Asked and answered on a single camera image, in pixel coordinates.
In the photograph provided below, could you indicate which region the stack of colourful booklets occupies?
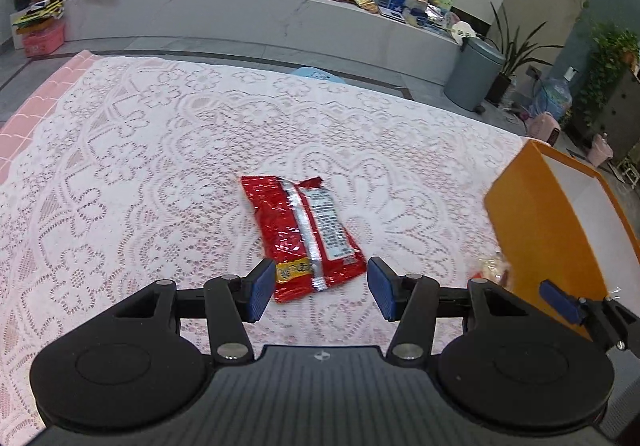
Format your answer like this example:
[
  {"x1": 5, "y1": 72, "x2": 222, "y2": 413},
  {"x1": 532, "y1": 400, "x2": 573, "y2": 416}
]
[{"x1": 12, "y1": 1, "x2": 63, "y2": 34}]

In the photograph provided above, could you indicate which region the small pink heater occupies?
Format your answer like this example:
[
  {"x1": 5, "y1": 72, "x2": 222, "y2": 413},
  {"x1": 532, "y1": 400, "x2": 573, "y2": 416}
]
[{"x1": 527, "y1": 112, "x2": 561, "y2": 147}]

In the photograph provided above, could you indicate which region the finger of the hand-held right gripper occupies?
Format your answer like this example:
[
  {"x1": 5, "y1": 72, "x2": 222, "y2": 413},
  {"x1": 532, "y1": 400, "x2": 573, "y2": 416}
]
[{"x1": 540, "y1": 279, "x2": 636, "y2": 352}]

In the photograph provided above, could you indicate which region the pink storage box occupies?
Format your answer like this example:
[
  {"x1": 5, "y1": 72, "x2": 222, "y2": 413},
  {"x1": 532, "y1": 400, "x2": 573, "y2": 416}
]
[{"x1": 22, "y1": 21, "x2": 66, "y2": 58}]

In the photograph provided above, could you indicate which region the grey cabinet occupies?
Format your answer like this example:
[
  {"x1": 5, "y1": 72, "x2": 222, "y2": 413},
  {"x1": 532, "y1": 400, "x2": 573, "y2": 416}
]
[{"x1": 570, "y1": 71, "x2": 640, "y2": 162}]

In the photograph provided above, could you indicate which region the white stone media bench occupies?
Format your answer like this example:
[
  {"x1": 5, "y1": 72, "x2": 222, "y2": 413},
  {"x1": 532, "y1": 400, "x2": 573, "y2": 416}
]
[{"x1": 62, "y1": 0, "x2": 463, "y2": 77}]

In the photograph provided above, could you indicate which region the blue water jug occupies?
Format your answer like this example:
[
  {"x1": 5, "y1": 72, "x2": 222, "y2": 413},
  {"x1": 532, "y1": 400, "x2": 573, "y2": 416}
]
[{"x1": 532, "y1": 68, "x2": 573, "y2": 127}]

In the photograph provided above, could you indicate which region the large red snack packet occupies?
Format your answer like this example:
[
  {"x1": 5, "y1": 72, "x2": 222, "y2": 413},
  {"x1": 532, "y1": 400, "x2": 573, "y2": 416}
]
[{"x1": 241, "y1": 174, "x2": 368, "y2": 304}]

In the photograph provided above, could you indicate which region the long-leaf potted plant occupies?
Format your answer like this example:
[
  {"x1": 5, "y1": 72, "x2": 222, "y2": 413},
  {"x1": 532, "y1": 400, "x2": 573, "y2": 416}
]
[{"x1": 487, "y1": 1, "x2": 563, "y2": 107}]

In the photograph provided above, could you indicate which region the white lace tablecloth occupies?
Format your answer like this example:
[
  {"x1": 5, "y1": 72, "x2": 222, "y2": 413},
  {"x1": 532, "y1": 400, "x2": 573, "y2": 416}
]
[{"x1": 0, "y1": 56, "x2": 531, "y2": 437}]

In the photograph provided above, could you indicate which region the blue plastic stool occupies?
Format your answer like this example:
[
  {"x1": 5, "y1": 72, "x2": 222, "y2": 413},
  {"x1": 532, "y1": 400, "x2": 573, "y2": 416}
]
[{"x1": 292, "y1": 67, "x2": 346, "y2": 84}]

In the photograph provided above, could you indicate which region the green ivy plant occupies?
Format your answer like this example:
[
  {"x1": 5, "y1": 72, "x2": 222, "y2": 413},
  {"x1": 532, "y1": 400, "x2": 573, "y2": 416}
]
[{"x1": 580, "y1": 23, "x2": 640, "y2": 127}]

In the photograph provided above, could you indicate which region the small white stool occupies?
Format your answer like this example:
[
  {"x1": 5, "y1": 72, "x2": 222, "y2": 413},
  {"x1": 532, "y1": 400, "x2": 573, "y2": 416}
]
[{"x1": 617, "y1": 158, "x2": 640, "y2": 187}]

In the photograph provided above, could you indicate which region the orange storage box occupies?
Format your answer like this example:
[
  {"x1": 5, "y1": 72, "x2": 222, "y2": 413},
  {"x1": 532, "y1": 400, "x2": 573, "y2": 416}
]
[{"x1": 482, "y1": 138, "x2": 640, "y2": 342}]

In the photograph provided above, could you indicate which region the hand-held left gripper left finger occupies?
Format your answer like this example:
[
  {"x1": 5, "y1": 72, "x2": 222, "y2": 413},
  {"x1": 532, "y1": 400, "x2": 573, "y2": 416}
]
[{"x1": 112, "y1": 257, "x2": 277, "y2": 363}]

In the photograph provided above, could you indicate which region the clear round pastry packet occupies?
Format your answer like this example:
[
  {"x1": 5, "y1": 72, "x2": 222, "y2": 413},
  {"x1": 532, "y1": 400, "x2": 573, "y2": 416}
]
[{"x1": 475, "y1": 256, "x2": 511, "y2": 288}]

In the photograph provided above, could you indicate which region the pink quilted mat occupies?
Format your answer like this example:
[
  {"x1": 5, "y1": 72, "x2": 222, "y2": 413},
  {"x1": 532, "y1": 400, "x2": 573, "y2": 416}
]
[{"x1": 0, "y1": 51, "x2": 101, "y2": 187}]

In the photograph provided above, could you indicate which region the grey trash bin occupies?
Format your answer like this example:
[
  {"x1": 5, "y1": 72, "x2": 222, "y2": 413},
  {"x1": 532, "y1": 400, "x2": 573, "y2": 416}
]
[{"x1": 444, "y1": 38, "x2": 506, "y2": 112}]

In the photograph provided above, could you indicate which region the small pink bin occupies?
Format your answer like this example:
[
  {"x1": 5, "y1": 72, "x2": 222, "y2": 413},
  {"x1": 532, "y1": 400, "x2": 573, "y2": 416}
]
[{"x1": 587, "y1": 133, "x2": 615, "y2": 167}]

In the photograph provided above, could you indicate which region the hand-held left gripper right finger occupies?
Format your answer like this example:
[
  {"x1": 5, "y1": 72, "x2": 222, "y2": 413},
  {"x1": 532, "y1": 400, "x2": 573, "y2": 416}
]
[{"x1": 366, "y1": 256, "x2": 536, "y2": 362}]

